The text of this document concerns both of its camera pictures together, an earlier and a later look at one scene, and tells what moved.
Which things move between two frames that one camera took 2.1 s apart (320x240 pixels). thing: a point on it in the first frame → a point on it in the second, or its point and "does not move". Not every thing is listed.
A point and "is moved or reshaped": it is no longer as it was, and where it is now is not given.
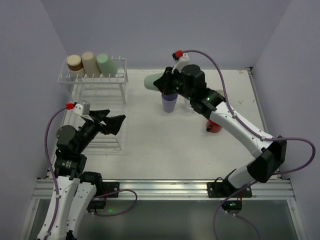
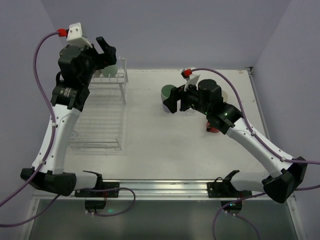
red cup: [215, 127] does not move
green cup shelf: [107, 67] does not move
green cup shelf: [149, 80] is moved or reshaped
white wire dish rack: [104, 94] does not move
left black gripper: [100, 122] → [105, 58]
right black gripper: [169, 81] → [181, 95]
